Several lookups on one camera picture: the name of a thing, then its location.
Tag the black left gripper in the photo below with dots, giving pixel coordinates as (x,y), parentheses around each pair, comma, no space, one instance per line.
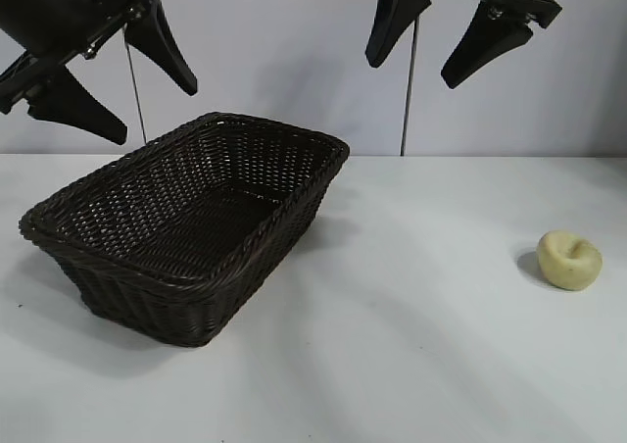
(59,12)

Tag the dark brown wicker basket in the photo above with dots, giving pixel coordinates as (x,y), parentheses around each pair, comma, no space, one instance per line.
(171,217)

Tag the thin grey vertical rod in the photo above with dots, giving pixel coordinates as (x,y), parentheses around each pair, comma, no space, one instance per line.
(409,95)
(137,95)

